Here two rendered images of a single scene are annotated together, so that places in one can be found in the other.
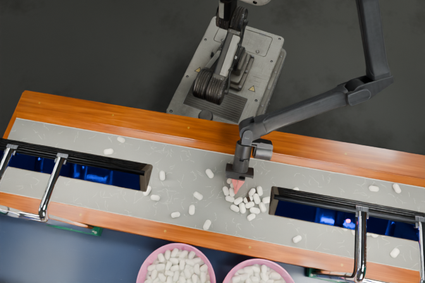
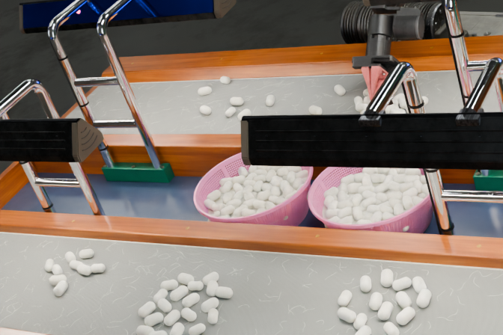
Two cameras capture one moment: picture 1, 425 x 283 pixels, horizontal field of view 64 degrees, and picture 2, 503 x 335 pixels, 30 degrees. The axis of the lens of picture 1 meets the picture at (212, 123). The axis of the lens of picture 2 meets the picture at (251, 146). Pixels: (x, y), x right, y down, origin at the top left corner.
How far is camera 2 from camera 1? 1.74 m
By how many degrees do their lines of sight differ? 41
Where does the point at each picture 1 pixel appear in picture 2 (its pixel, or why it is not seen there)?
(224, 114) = not seen: hidden behind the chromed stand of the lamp
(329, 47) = not seen: outside the picture
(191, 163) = (316, 88)
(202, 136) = (338, 57)
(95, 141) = (191, 88)
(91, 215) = (161, 138)
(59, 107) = (156, 63)
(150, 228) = (236, 139)
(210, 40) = not seen: hidden behind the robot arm
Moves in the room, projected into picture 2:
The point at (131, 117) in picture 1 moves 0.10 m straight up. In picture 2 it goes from (245, 57) to (233, 24)
